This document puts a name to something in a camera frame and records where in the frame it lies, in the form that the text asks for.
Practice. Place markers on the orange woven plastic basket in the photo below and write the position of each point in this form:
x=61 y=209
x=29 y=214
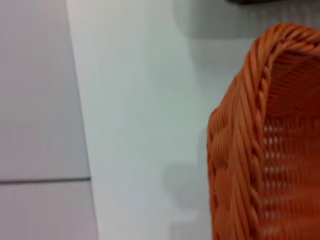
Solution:
x=275 y=150

